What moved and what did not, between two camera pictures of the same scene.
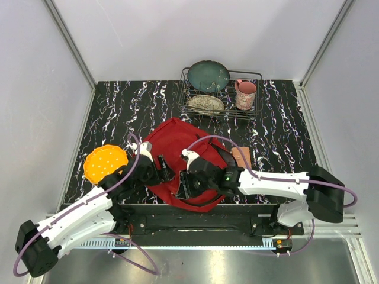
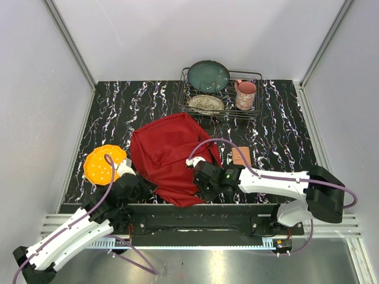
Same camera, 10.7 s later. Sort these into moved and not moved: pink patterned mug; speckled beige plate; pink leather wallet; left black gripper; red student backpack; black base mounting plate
Moved: red student backpack; left black gripper
Not moved: pink patterned mug; pink leather wallet; speckled beige plate; black base mounting plate
